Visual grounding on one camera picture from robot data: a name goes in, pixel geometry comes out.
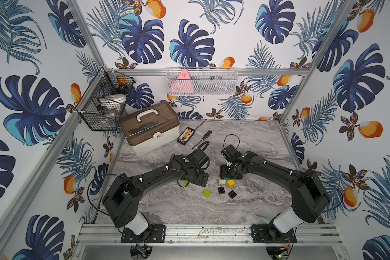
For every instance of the white storage box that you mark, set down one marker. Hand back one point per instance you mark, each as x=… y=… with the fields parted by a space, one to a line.
x=151 y=127

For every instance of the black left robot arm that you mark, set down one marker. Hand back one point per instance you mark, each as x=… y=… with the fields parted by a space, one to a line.
x=121 y=201

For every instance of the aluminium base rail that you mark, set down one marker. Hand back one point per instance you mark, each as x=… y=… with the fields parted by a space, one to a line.
x=217 y=235

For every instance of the yellow square brick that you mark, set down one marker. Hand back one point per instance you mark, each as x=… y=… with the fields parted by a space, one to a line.
x=230 y=183

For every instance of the pink triangle card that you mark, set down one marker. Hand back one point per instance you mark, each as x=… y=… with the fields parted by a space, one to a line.
x=182 y=84

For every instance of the black square brick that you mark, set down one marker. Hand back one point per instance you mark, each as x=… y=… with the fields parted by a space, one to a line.
x=232 y=194
x=221 y=190

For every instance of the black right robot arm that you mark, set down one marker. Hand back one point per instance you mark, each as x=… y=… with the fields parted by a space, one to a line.
x=309 y=197

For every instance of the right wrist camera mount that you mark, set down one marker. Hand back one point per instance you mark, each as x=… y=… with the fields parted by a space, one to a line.
x=230 y=154

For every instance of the white round object in basket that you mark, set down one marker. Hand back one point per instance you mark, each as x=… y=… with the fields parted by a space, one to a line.
x=113 y=101

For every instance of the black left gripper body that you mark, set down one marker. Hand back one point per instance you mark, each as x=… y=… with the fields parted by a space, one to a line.
x=197 y=179

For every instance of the black bit holder case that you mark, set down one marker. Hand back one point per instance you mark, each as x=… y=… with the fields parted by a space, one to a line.
x=186 y=136

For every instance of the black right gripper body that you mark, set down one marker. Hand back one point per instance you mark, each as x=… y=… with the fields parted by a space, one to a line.
x=228 y=171

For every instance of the black yellow screwdriver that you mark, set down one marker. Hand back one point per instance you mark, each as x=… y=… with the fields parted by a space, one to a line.
x=205 y=136

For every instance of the black wire basket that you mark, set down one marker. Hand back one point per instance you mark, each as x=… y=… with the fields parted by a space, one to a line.
x=96 y=117

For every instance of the clear mesh wall shelf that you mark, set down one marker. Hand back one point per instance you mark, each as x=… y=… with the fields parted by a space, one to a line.
x=208 y=81

